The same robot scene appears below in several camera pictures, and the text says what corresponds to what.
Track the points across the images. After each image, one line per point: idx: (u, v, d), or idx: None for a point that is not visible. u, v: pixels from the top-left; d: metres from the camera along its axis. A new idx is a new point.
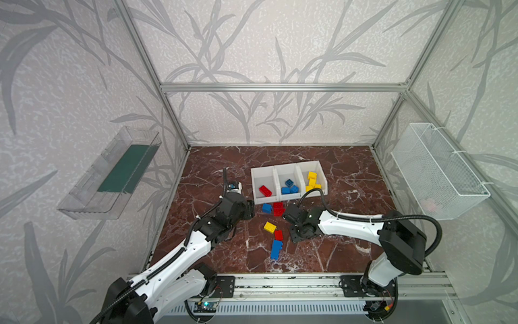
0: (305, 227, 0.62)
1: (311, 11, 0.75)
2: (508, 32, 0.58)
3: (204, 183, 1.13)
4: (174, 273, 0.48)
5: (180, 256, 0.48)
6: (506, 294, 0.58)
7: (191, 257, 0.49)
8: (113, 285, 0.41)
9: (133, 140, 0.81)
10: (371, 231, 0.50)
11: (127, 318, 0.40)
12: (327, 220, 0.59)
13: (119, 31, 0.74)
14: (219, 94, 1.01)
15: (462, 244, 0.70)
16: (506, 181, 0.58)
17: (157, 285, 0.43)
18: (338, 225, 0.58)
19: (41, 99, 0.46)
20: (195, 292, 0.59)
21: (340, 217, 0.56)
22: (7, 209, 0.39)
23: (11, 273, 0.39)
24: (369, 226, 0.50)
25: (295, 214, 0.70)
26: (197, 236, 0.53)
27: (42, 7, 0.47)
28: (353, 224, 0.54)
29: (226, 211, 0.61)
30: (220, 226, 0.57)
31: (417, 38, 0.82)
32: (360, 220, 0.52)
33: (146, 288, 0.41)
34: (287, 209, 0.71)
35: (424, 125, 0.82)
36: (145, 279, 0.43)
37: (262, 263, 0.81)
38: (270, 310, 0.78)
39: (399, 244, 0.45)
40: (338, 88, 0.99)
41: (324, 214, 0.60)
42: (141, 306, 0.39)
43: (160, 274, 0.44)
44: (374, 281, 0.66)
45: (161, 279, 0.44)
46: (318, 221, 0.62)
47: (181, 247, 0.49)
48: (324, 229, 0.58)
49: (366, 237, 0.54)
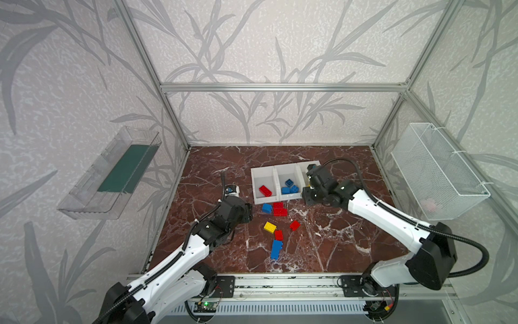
0: (331, 196, 0.60)
1: (311, 11, 0.75)
2: (508, 32, 0.58)
3: (204, 183, 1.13)
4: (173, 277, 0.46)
5: (179, 260, 0.48)
6: (506, 294, 0.58)
7: (189, 260, 0.52)
8: (111, 291, 0.41)
9: (133, 140, 0.81)
10: (413, 235, 0.45)
11: None
12: (364, 201, 0.53)
13: (119, 31, 0.74)
14: (219, 94, 1.01)
15: (463, 244, 0.71)
16: (507, 181, 0.58)
17: (155, 289, 0.43)
18: (373, 211, 0.52)
19: (42, 99, 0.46)
20: (195, 293, 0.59)
21: (378, 203, 0.51)
22: (6, 209, 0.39)
23: (11, 273, 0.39)
24: (412, 229, 0.45)
25: (325, 179, 0.62)
26: (195, 240, 0.53)
27: (42, 7, 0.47)
28: (394, 219, 0.48)
29: (224, 214, 0.61)
30: (218, 228, 0.57)
31: (417, 38, 0.82)
32: (405, 219, 0.47)
33: (144, 293, 0.41)
34: (318, 171, 0.64)
35: (424, 125, 0.82)
36: (143, 284, 0.43)
37: (262, 263, 0.81)
38: (270, 310, 0.78)
39: (438, 261, 0.43)
40: (338, 88, 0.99)
41: (359, 194, 0.54)
42: (139, 312, 0.39)
43: (158, 279, 0.44)
44: (376, 279, 0.66)
45: (159, 284, 0.44)
46: (351, 197, 0.56)
47: (179, 251, 0.50)
48: (353, 206, 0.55)
49: (400, 237, 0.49)
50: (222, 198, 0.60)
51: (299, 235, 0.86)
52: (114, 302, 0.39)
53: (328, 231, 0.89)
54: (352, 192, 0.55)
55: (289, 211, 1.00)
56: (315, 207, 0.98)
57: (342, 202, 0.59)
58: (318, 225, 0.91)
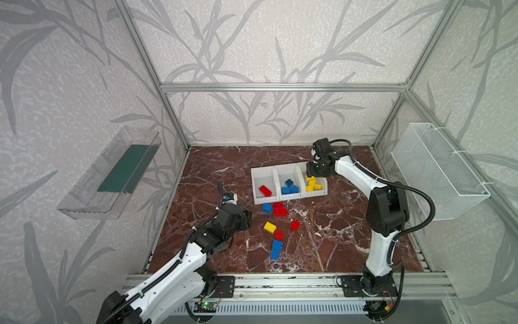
0: (323, 160, 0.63)
1: (311, 11, 0.75)
2: (508, 32, 0.58)
3: (204, 183, 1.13)
4: (169, 287, 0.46)
5: (175, 268, 0.49)
6: (506, 294, 0.58)
7: (186, 269, 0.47)
8: (108, 298, 0.42)
9: (133, 140, 0.81)
10: (370, 184, 0.56)
11: None
12: (344, 160, 0.66)
13: (119, 31, 0.74)
14: (219, 94, 1.01)
15: (463, 244, 0.71)
16: (506, 181, 0.58)
17: (152, 299, 0.44)
18: (349, 168, 0.65)
19: (42, 99, 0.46)
20: (196, 293, 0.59)
21: (356, 164, 0.63)
22: (7, 209, 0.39)
23: (11, 273, 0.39)
24: (371, 181, 0.56)
25: (324, 146, 0.77)
26: (193, 248, 0.53)
27: (42, 7, 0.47)
28: (361, 173, 0.60)
29: (221, 223, 0.62)
30: (216, 237, 0.58)
31: (417, 38, 0.82)
32: (370, 173, 0.58)
33: (141, 302, 0.42)
34: (321, 139, 0.79)
35: (424, 125, 0.82)
36: (139, 293, 0.43)
37: (262, 263, 0.81)
38: (270, 310, 0.78)
39: (383, 204, 0.53)
40: (338, 88, 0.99)
41: (344, 157, 0.67)
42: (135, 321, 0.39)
43: (155, 287, 0.45)
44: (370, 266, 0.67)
45: (156, 293, 0.44)
46: (336, 158, 0.69)
47: (176, 260, 0.50)
48: (336, 166, 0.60)
49: (362, 187, 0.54)
50: (220, 202, 0.61)
51: (299, 235, 0.86)
52: (111, 311, 0.41)
53: (328, 231, 0.89)
54: (338, 155, 0.68)
55: (289, 211, 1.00)
56: (315, 207, 0.98)
57: (332, 165, 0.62)
58: (318, 225, 0.91)
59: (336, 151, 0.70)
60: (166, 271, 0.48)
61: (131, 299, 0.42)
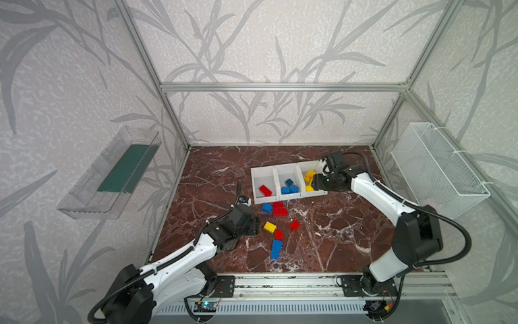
0: (338, 175, 0.68)
1: (311, 10, 0.75)
2: (508, 31, 0.58)
3: (204, 182, 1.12)
4: (181, 271, 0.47)
5: (188, 254, 0.50)
6: (506, 294, 0.58)
7: (197, 257, 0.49)
8: (123, 272, 0.43)
9: (133, 140, 0.81)
10: (396, 208, 0.49)
11: (131, 307, 0.40)
12: (364, 179, 0.59)
13: (119, 31, 0.74)
14: (219, 94, 1.01)
15: (463, 243, 0.71)
16: (507, 181, 0.58)
17: (164, 278, 0.45)
18: (369, 188, 0.58)
19: (41, 98, 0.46)
20: (194, 291, 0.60)
21: (376, 183, 0.57)
22: (6, 209, 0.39)
23: (11, 273, 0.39)
24: (398, 204, 0.49)
25: (338, 160, 0.70)
26: (206, 239, 0.55)
27: (42, 7, 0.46)
28: (385, 196, 0.53)
29: (234, 219, 0.64)
30: (226, 232, 0.59)
31: (417, 38, 0.82)
32: (394, 196, 0.51)
33: (154, 279, 0.43)
34: (334, 154, 0.72)
35: (424, 125, 0.82)
36: (154, 270, 0.44)
37: (262, 263, 0.81)
38: (270, 310, 0.78)
39: (414, 232, 0.46)
40: (338, 88, 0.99)
41: (361, 175, 0.60)
42: (147, 295, 0.41)
43: (168, 268, 0.46)
44: (374, 273, 0.66)
45: (168, 273, 0.46)
46: (354, 175, 0.62)
47: (190, 246, 0.51)
48: (355, 183, 0.63)
49: (386, 210, 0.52)
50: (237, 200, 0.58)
51: (299, 235, 0.86)
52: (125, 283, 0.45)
53: (329, 231, 0.89)
54: (356, 173, 0.61)
55: (289, 211, 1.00)
56: (315, 207, 0.98)
57: (346, 181, 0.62)
58: (318, 225, 0.91)
59: (353, 167, 0.64)
60: (181, 255, 0.49)
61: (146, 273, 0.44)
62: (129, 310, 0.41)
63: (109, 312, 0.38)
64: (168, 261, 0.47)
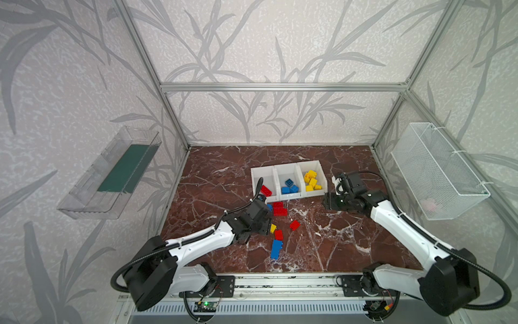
0: (356, 199, 0.61)
1: (311, 10, 0.75)
2: (508, 31, 0.58)
3: (204, 182, 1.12)
4: (200, 250, 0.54)
5: (209, 235, 0.52)
6: (506, 294, 0.58)
7: (216, 241, 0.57)
8: (152, 242, 0.44)
9: (133, 140, 0.81)
10: (429, 251, 0.44)
11: (156, 274, 0.42)
12: (387, 210, 0.54)
13: (119, 31, 0.74)
14: (219, 94, 1.01)
15: (463, 243, 0.71)
16: (507, 181, 0.58)
17: (187, 253, 0.47)
18: (394, 221, 0.52)
19: (41, 98, 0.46)
20: (195, 288, 0.75)
21: (401, 216, 0.51)
22: (6, 209, 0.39)
23: (11, 273, 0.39)
24: (429, 246, 0.44)
25: (354, 183, 0.65)
26: (224, 226, 0.56)
27: (42, 7, 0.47)
28: (414, 233, 0.47)
29: (251, 213, 0.65)
30: (243, 224, 0.61)
31: (417, 38, 0.82)
32: (425, 235, 0.46)
33: (179, 252, 0.44)
34: (351, 175, 0.65)
35: (424, 125, 0.82)
36: (179, 244, 0.46)
37: (262, 263, 0.81)
38: (270, 310, 0.78)
39: (451, 283, 0.41)
40: (338, 88, 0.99)
41: (384, 204, 0.55)
42: (170, 265, 0.42)
43: (190, 245, 0.47)
44: (377, 278, 0.65)
45: (190, 250, 0.48)
46: (375, 204, 0.56)
47: (210, 229, 0.53)
48: (375, 212, 0.57)
49: (416, 250, 0.47)
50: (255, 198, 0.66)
51: (299, 235, 0.86)
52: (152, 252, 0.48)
53: (329, 231, 0.89)
54: (378, 201, 0.56)
55: (289, 211, 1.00)
56: (315, 207, 0.98)
57: (366, 207, 0.60)
58: (318, 225, 0.91)
59: (371, 192, 0.59)
60: (202, 236, 0.50)
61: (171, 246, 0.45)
62: (154, 275, 0.42)
63: (129, 279, 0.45)
64: (191, 239, 0.48)
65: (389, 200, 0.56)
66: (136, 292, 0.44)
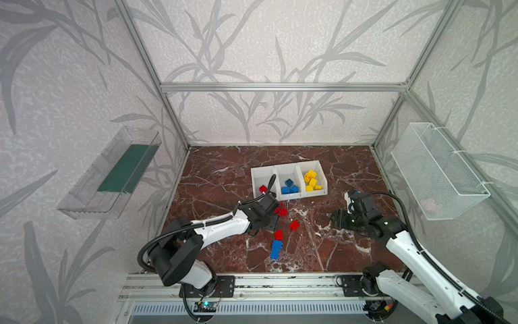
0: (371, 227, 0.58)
1: (311, 10, 0.75)
2: (508, 32, 0.58)
3: (204, 182, 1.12)
4: (221, 232, 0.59)
5: (228, 221, 0.54)
6: (506, 294, 0.58)
7: (235, 226, 0.59)
8: (177, 221, 0.47)
9: (133, 140, 0.81)
10: (454, 298, 0.41)
11: (183, 250, 0.44)
12: (405, 244, 0.51)
13: (119, 31, 0.74)
14: (219, 94, 1.01)
15: (463, 244, 0.71)
16: (507, 181, 0.58)
17: (210, 233, 0.49)
18: (414, 258, 0.49)
19: (41, 98, 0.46)
20: (199, 284, 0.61)
21: (422, 252, 0.48)
22: (6, 209, 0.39)
23: (11, 273, 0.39)
24: (454, 293, 0.42)
25: (368, 208, 0.61)
26: (241, 214, 0.59)
27: (42, 7, 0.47)
28: (436, 275, 0.45)
29: (264, 205, 0.68)
30: (256, 214, 0.63)
31: (417, 38, 0.82)
32: (449, 279, 0.44)
33: (203, 231, 0.47)
34: (365, 198, 0.62)
35: (424, 125, 0.82)
36: (203, 225, 0.48)
37: (262, 263, 0.81)
38: (270, 310, 0.78)
39: None
40: (338, 88, 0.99)
41: (401, 235, 0.52)
42: (196, 241, 0.44)
43: (213, 227, 0.50)
44: (386, 293, 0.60)
45: (212, 231, 0.50)
46: (392, 235, 0.53)
47: (229, 215, 0.55)
48: (392, 244, 0.55)
49: (436, 293, 0.45)
50: (268, 190, 0.69)
51: (299, 235, 0.86)
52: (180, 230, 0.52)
53: (329, 231, 0.89)
54: (395, 231, 0.53)
55: (289, 211, 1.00)
56: (315, 207, 0.98)
57: (382, 237, 0.57)
58: (318, 225, 0.91)
59: (387, 219, 0.56)
60: (221, 219, 0.53)
61: (196, 225, 0.47)
62: (181, 250, 0.44)
63: (156, 255, 0.45)
64: (214, 221, 0.51)
65: (407, 230, 0.53)
66: (162, 266, 0.44)
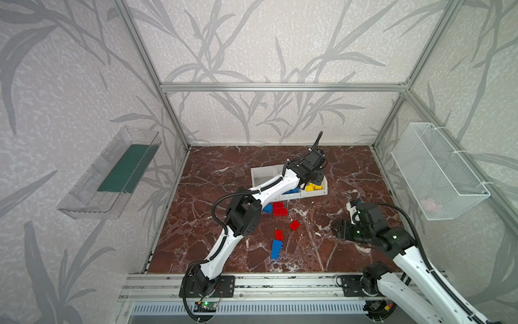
0: (378, 241, 0.57)
1: (311, 10, 0.75)
2: (508, 32, 0.58)
3: (204, 182, 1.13)
4: (276, 193, 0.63)
5: (279, 182, 0.62)
6: (505, 294, 0.58)
7: (284, 185, 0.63)
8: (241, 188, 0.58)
9: (133, 140, 0.81)
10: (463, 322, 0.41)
11: (249, 212, 0.56)
12: (414, 260, 0.50)
13: (119, 31, 0.74)
14: (219, 94, 1.01)
15: (462, 243, 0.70)
16: (506, 181, 0.58)
17: (266, 196, 0.59)
18: (422, 277, 0.48)
19: (41, 98, 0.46)
20: (208, 273, 0.65)
21: (432, 272, 0.47)
22: (7, 208, 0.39)
23: (11, 273, 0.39)
24: (463, 316, 0.41)
25: (375, 220, 0.60)
26: (290, 173, 0.65)
27: (42, 7, 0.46)
28: (445, 295, 0.44)
29: (311, 161, 0.73)
30: (303, 171, 0.68)
31: (417, 38, 0.82)
32: (458, 301, 0.43)
33: (260, 196, 0.57)
34: (371, 208, 0.60)
35: (424, 125, 0.82)
36: (259, 190, 0.58)
37: (262, 263, 0.81)
38: (270, 311, 0.78)
39: None
40: (338, 88, 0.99)
41: (410, 250, 0.51)
42: (258, 206, 0.55)
43: (268, 190, 0.59)
44: (388, 295, 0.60)
45: (268, 194, 0.60)
46: (402, 250, 0.52)
47: (279, 177, 0.63)
48: (401, 260, 0.53)
49: (444, 314, 0.45)
50: (315, 145, 0.72)
51: (299, 235, 0.86)
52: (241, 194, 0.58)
53: (329, 231, 0.89)
54: (404, 246, 0.52)
55: (289, 211, 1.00)
56: (315, 207, 0.98)
57: (389, 250, 0.56)
58: (318, 225, 0.91)
59: (394, 231, 0.55)
60: (274, 182, 0.61)
61: (254, 190, 0.58)
62: (247, 213, 0.57)
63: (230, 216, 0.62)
64: (268, 185, 0.60)
65: (417, 246, 0.52)
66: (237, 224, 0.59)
